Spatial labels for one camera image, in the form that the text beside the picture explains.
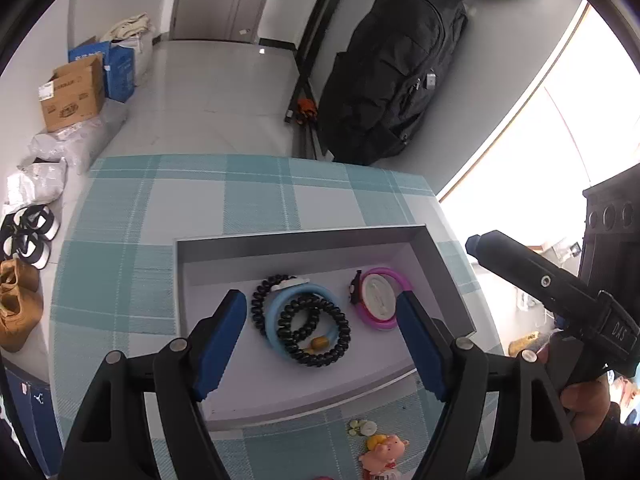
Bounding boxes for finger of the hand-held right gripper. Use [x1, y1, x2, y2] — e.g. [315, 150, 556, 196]
[465, 230, 601, 328]

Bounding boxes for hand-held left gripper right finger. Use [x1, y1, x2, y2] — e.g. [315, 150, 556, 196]
[396, 290, 586, 480]

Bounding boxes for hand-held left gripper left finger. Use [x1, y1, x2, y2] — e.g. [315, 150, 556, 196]
[59, 288, 248, 480]

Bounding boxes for black spiral hair tie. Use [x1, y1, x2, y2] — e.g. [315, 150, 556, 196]
[251, 274, 301, 337]

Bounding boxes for light blue bracelet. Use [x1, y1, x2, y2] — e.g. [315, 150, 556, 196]
[264, 282, 346, 361]

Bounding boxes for white round pin badge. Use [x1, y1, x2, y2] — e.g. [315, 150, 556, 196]
[361, 272, 401, 322]

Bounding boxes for pink ring bracelet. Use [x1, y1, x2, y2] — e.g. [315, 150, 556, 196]
[356, 267, 415, 332]

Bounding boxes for black bead bracelet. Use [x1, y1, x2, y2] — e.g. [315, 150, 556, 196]
[277, 296, 352, 367]

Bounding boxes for grey rectangular box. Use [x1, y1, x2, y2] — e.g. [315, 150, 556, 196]
[174, 225, 477, 432]

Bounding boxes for person's right forearm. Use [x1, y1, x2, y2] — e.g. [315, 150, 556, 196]
[575, 405, 640, 480]

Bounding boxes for person's right hand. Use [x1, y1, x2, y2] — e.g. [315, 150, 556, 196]
[537, 347, 623, 443]

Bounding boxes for pink pig toy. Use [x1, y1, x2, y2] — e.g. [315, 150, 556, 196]
[360, 434, 410, 473]

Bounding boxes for bright wood framed panel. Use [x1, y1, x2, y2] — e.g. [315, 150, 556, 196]
[435, 0, 640, 241]

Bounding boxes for teal checked tablecloth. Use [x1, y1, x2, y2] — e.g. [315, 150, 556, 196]
[50, 154, 506, 480]

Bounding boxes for dark blue box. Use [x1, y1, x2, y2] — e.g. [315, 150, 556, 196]
[0, 362, 66, 476]

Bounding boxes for brown shoe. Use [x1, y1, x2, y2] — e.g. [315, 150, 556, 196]
[0, 287, 45, 353]
[0, 259, 41, 295]

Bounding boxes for black white sandal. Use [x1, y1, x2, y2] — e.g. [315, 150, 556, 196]
[14, 204, 62, 242]
[0, 227, 51, 268]

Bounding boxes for black backpack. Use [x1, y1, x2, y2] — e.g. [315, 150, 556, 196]
[317, 0, 469, 167]

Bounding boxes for white plastic bag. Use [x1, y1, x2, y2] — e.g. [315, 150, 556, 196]
[5, 160, 68, 206]

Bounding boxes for clear plastic bags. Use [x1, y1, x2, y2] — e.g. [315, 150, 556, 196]
[19, 102, 130, 176]

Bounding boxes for brown cardboard box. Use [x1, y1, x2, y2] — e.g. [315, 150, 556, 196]
[38, 54, 107, 133]

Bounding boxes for blue cardboard box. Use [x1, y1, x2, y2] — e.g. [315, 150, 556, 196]
[68, 40, 136, 103]

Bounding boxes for black coat rack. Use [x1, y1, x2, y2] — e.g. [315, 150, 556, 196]
[284, 0, 361, 161]

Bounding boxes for white cloth bag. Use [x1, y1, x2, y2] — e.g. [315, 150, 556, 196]
[100, 13, 153, 81]

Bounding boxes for grey door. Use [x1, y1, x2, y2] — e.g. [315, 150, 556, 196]
[170, 0, 281, 43]

